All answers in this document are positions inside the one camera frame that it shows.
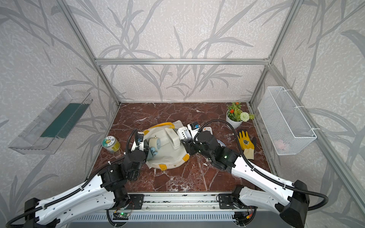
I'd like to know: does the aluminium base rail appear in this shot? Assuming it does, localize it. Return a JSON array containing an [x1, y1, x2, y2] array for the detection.
[[59, 191, 300, 213]]

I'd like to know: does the white digital paw clock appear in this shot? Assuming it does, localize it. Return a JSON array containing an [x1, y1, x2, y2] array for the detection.
[[203, 126, 213, 135]]

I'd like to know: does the white cube digital clock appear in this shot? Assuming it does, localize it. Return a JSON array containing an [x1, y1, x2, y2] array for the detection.
[[177, 126, 192, 140]]

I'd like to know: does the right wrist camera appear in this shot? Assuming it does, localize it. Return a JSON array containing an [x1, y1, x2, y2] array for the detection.
[[187, 122, 200, 138]]

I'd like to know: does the yellow work glove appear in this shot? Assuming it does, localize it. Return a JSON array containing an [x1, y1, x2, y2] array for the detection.
[[239, 131, 255, 160]]

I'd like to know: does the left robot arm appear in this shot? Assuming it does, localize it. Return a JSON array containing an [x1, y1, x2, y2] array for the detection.
[[6, 129, 148, 228]]

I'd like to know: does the potted artificial flower plant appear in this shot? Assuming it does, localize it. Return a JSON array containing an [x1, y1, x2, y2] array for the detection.
[[226, 102, 255, 129]]

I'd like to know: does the white canvas tote bag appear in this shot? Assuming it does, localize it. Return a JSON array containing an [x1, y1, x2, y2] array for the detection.
[[143, 120, 190, 171]]

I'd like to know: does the clear plastic wall shelf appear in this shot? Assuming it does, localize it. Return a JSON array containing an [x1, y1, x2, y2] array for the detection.
[[9, 89, 93, 155]]

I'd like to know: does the blue twin bell alarm clock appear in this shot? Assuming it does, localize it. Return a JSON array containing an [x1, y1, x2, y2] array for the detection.
[[149, 137, 161, 157]]

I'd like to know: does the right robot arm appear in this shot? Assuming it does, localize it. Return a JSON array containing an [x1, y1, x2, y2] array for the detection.
[[177, 123, 329, 228]]

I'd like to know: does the white wire mesh basket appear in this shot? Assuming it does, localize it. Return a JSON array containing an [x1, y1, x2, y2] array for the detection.
[[258, 86, 317, 155]]

